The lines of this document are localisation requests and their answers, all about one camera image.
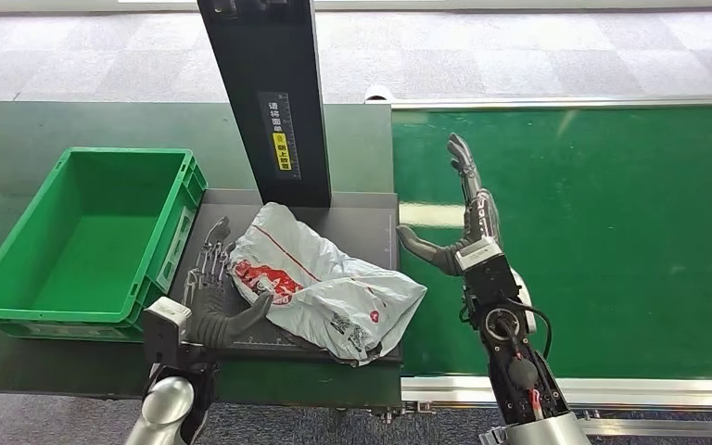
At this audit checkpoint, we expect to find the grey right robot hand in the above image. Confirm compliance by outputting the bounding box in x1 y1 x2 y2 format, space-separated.
395 133 502 277

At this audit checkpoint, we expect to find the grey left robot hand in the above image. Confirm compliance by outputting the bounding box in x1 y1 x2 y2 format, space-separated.
181 216 274 350

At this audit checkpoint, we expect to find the white package with red print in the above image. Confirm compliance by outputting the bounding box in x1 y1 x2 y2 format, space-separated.
228 201 428 368

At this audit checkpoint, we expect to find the green conveyor belt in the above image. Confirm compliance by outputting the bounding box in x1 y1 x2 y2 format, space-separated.
391 105 712 381

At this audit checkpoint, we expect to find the black scanner platform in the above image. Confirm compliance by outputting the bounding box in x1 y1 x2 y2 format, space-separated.
168 188 404 367

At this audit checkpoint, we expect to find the green plastic crate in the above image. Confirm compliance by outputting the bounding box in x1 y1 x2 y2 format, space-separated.
0 146 209 344

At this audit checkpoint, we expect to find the black yellow column label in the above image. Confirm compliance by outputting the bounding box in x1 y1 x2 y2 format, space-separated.
257 90 302 181

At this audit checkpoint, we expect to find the dark green table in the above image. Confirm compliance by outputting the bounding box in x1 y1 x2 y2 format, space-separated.
0 99 404 411

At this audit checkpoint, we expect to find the black scanner column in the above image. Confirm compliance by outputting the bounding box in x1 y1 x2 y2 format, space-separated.
197 0 333 209

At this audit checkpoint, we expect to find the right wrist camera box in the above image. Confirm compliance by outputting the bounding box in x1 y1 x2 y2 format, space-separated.
453 236 521 303

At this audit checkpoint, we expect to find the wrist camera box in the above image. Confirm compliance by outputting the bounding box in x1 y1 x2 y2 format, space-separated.
453 236 521 303
142 296 193 370

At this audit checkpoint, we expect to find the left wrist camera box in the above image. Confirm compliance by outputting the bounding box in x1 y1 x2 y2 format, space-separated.
142 296 193 370

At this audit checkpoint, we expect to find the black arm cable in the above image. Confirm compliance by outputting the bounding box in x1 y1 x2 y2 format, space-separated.
514 299 553 362

